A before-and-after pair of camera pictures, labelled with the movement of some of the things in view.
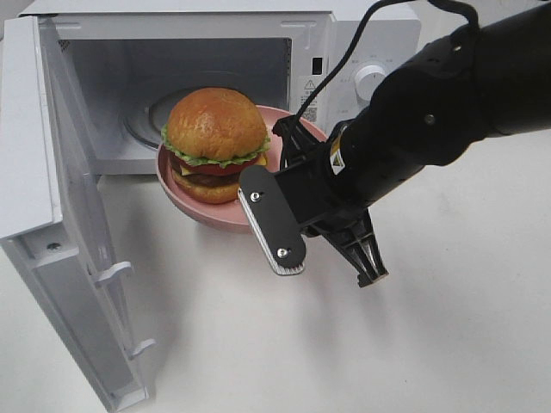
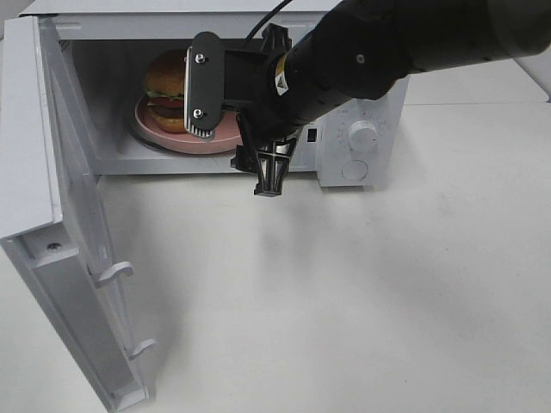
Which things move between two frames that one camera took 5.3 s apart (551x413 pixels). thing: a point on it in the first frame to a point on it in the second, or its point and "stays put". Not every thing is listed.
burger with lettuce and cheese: x=211 y=132 to x=164 y=86
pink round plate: x=227 y=215 to x=225 y=139
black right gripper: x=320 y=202 to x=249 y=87
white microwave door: x=51 y=224 stays put
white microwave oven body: x=129 y=62 stays put
